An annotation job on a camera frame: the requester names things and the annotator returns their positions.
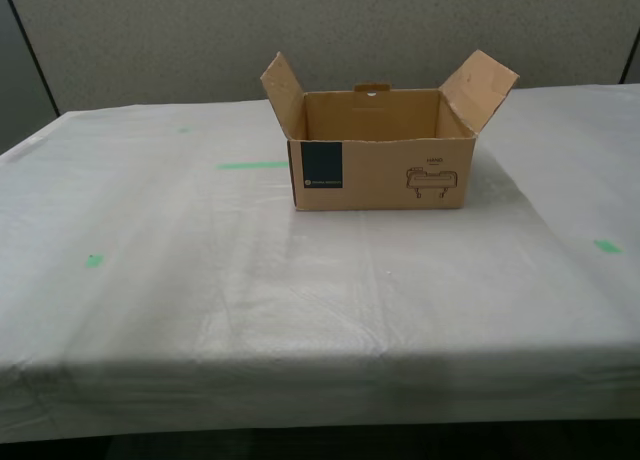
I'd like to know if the white plastic table cover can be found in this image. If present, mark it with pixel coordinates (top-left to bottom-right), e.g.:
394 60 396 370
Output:
0 82 640 446

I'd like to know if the brown cardboard box with flaps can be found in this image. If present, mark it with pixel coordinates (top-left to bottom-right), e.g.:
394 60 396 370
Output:
259 48 521 212

